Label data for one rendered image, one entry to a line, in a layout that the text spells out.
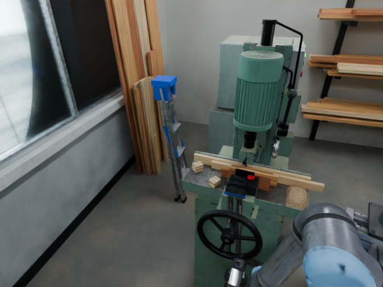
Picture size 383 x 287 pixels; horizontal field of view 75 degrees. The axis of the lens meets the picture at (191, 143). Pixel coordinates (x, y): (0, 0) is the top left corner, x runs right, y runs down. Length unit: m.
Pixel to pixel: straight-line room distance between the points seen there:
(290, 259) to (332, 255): 0.25
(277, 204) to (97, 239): 1.55
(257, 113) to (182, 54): 2.63
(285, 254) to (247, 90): 0.61
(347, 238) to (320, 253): 0.07
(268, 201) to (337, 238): 0.64
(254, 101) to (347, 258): 0.67
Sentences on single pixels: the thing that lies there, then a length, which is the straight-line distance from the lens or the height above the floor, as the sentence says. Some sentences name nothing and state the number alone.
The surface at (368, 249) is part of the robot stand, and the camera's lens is 1.51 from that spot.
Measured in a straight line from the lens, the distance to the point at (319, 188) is 1.34.
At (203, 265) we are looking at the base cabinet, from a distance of 1.73.
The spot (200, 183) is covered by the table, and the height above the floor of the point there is 0.90.
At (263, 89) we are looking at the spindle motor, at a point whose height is 1.39.
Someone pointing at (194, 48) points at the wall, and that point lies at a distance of 3.54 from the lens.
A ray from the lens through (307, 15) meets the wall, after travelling 3.36.
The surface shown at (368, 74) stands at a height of 1.05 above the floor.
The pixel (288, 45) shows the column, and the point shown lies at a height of 1.51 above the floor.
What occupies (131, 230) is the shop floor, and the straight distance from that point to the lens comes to 2.28.
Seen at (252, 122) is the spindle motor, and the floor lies 1.24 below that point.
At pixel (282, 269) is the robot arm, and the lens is 0.84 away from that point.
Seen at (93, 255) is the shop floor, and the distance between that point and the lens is 2.21.
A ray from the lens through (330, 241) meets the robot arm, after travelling 0.60.
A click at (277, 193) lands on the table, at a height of 0.90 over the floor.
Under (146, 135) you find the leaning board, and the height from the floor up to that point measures 0.48.
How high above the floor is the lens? 1.71
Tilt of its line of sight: 31 degrees down
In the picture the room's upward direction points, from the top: straight up
